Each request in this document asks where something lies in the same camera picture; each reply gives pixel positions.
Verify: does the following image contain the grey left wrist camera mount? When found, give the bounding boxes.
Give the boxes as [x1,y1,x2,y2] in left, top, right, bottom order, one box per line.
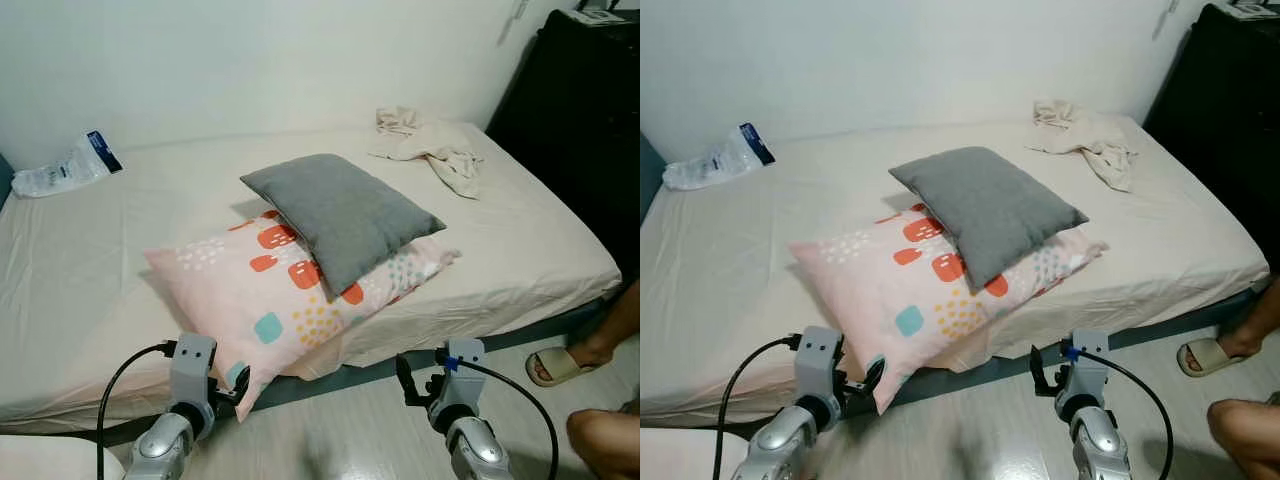
[168,333,218,406]
[795,326,844,401]

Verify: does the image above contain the grey pillow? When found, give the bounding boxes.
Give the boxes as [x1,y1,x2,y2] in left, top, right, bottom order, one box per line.
[888,146,1090,294]
[239,153,447,302]

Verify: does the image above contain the papers on cabinet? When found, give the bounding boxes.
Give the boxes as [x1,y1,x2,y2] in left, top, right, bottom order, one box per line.
[575,6,641,27]
[1215,0,1280,22]

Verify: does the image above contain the pink patterned pillow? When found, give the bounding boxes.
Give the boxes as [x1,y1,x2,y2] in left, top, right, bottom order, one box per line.
[143,208,462,423]
[788,203,1109,415]

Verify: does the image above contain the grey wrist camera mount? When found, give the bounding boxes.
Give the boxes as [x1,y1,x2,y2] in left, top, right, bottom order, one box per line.
[432,338,487,409]
[795,326,844,401]
[1062,330,1111,399]
[168,333,218,406]

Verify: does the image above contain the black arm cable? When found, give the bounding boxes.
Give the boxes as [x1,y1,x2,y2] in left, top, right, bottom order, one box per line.
[718,335,804,480]
[455,358,559,480]
[96,342,177,480]
[1075,348,1173,480]

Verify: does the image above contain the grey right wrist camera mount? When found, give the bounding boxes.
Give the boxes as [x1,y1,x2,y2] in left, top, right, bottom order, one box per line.
[432,338,487,409]
[1062,330,1111,399]

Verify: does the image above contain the bed with beige sheet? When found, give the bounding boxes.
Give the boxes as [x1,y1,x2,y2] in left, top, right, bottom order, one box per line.
[0,122,623,437]
[640,115,1271,429]

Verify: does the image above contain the crumpled beige cloth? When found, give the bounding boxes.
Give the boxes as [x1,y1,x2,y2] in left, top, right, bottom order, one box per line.
[366,106,485,200]
[1024,99,1139,193]

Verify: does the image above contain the beige slide sandal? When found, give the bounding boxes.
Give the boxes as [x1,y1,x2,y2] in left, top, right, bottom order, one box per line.
[1176,338,1253,379]
[525,346,603,388]

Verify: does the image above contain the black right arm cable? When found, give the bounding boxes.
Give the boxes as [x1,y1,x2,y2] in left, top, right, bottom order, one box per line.
[455,358,559,480]
[1075,348,1173,480]

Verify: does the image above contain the clear plastic bag blue label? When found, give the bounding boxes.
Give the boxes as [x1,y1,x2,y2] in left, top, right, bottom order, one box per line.
[10,130,124,199]
[662,123,776,192]

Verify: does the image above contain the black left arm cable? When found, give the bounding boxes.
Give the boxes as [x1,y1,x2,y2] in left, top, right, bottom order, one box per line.
[96,342,177,480]
[718,335,804,480]

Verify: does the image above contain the black cabinet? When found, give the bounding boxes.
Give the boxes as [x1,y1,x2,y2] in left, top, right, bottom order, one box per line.
[485,8,641,283]
[1142,3,1280,257]

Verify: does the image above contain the person's bare knee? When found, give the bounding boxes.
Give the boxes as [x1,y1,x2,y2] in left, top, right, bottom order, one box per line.
[566,408,641,480]
[1207,398,1280,480]

